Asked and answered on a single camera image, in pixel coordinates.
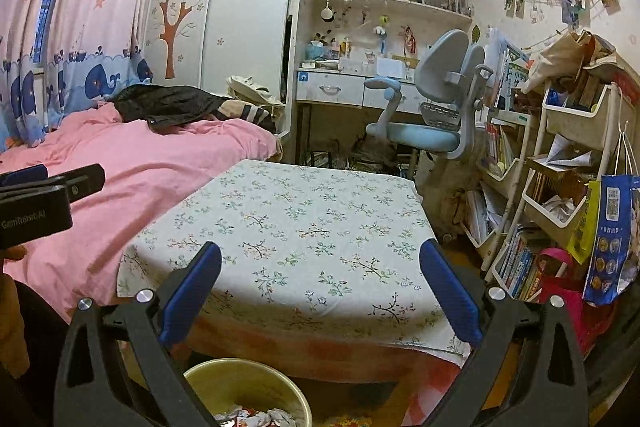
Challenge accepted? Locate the floral tablecloth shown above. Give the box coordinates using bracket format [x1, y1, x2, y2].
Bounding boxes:
[116, 159, 473, 365]

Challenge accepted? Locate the blue yellow shopping bag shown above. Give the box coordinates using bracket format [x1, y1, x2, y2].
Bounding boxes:
[567, 174, 640, 308]

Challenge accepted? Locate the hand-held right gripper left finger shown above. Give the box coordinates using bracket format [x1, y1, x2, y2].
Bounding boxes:
[52, 241, 223, 427]

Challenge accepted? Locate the row of books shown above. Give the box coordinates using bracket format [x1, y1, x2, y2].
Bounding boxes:
[492, 227, 548, 303]

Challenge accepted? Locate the white trolley shelf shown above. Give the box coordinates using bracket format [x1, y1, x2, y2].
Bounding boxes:
[487, 57, 640, 303]

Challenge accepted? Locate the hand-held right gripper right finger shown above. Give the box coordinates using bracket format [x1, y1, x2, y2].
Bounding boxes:
[419, 238, 590, 427]

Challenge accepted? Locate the white wardrobe with tree decal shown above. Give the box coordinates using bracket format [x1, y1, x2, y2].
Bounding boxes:
[142, 0, 306, 108]

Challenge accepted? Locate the pink blanket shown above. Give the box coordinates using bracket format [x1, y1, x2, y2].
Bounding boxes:
[0, 102, 281, 325]

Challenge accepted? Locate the person's left forearm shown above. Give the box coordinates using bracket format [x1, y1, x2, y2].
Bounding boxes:
[0, 279, 31, 380]

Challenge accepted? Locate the pink bag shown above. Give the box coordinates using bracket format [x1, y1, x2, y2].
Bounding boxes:
[530, 247, 621, 358]

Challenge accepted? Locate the blue grey office chair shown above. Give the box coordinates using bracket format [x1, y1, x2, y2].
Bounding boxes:
[364, 29, 496, 180]

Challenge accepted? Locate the yellow trash bin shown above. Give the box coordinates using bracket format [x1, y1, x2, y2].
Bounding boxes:
[182, 358, 313, 427]

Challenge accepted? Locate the beige cloth bag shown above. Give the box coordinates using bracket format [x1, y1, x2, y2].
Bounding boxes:
[520, 29, 618, 95]

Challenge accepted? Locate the pile of papers and bags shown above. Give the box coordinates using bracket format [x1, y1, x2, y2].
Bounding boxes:
[310, 134, 416, 180]

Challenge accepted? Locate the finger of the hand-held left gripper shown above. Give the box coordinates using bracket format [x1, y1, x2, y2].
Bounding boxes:
[0, 164, 48, 188]
[0, 163, 107, 204]

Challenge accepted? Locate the black jacket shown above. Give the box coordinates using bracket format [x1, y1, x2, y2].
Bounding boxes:
[114, 84, 233, 130]

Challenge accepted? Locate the pink whale print curtain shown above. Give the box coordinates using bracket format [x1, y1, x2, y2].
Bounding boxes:
[0, 0, 173, 148]

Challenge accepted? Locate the beige tote bag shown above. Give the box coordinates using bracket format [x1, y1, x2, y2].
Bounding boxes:
[227, 75, 286, 108]

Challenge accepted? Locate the striped beige pillow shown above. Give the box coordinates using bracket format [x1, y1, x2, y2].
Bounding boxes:
[220, 99, 278, 132]

